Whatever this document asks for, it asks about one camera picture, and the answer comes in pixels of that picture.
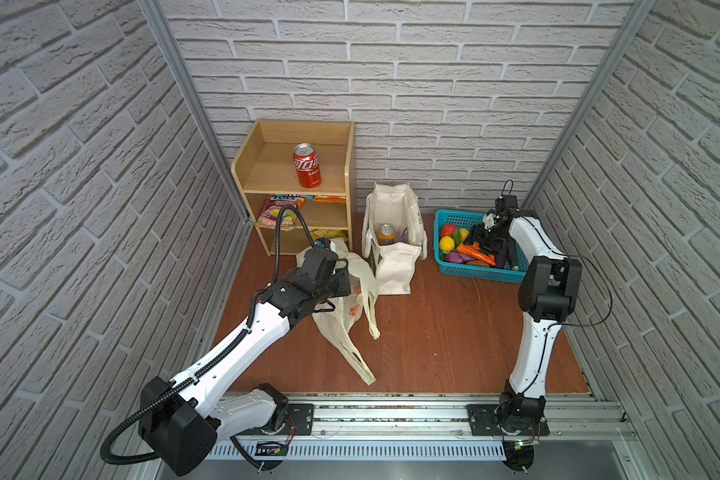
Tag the aluminium rail frame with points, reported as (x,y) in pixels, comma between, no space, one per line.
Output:
(407,436)

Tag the red toy tomato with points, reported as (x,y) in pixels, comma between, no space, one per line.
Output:
(448,230)

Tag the red cola can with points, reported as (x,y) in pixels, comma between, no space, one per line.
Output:
(307,165)

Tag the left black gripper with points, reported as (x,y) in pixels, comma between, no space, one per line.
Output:
(344,271)

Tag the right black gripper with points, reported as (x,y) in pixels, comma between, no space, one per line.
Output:
(476,236)

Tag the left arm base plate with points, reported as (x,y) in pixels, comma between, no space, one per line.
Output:
(297,419)

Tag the yellow chip bag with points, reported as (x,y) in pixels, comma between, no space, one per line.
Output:
(328,234)

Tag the pink green candy bag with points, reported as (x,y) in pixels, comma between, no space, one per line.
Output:
(273,205)

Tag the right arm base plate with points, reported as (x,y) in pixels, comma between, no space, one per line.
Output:
(496,420)

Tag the purple toy eggplant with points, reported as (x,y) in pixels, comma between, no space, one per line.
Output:
(502,256)

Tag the orange toy carrot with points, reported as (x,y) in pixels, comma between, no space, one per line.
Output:
(472,253)

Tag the teal plastic basket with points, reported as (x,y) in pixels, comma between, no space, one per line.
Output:
(467,220)

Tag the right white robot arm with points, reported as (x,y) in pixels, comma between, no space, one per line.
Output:
(546,296)

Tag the wooden shelf unit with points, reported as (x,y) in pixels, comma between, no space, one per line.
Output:
(264,167)

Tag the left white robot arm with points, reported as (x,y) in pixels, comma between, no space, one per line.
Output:
(186,416)

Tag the thin cream plastic bag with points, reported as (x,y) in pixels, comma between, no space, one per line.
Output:
(336,326)

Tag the orange Fanta can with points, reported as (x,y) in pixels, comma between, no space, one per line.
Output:
(386,234)

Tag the canvas tote bag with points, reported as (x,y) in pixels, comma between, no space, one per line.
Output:
(394,265)

